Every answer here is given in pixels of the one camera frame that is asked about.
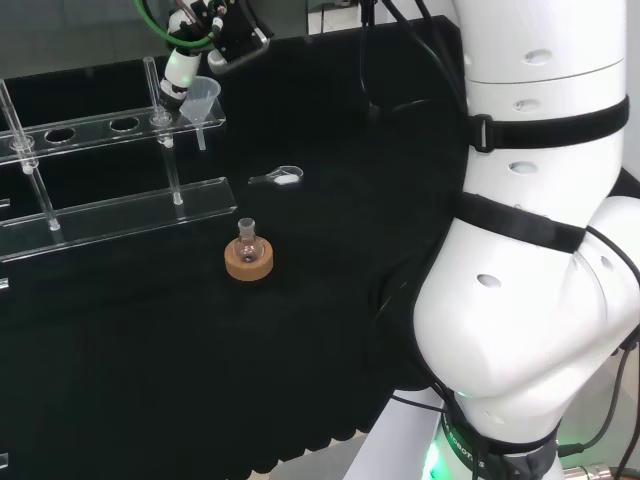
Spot thick black cable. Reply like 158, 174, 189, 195
382, 0, 471, 119

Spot black cable with plug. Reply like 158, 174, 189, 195
356, 0, 385, 122

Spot thin black base cable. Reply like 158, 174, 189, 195
557, 339, 640, 457

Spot cork ring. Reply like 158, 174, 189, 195
224, 238, 275, 284

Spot translucent plastic funnel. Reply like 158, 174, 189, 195
177, 76, 222, 151

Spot small round-bottom glass flask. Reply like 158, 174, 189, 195
234, 217, 266, 265

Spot clear acrylic funnel stand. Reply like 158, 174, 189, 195
0, 56, 239, 264

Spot glass weighing funnel with powder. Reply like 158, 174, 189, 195
248, 164, 305, 189

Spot black bench cloth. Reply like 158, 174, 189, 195
0, 14, 474, 474

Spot green cable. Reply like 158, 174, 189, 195
134, 0, 224, 52

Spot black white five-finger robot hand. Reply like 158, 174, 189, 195
159, 0, 274, 110

